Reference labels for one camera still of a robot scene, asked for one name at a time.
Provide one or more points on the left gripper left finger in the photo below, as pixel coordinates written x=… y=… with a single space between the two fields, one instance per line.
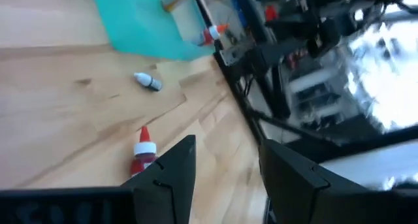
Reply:
x=170 y=185

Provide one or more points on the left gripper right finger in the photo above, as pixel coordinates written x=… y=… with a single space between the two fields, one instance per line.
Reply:
x=294 y=191

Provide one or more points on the small bottle red white label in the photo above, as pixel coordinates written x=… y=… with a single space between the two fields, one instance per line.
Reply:
x=150 y=83

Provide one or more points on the large red bottle orange cap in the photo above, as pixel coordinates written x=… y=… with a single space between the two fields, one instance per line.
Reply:
x=214 y=32

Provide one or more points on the large orange bottle yellow cap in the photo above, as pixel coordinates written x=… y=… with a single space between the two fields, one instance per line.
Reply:
x=176 y=0

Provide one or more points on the teal translucent plastic bin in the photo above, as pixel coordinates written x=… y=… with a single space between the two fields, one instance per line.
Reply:
x=137 y=25

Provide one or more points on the black aluminium table frame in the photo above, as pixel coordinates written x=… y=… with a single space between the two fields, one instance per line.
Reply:
x=237 y=96

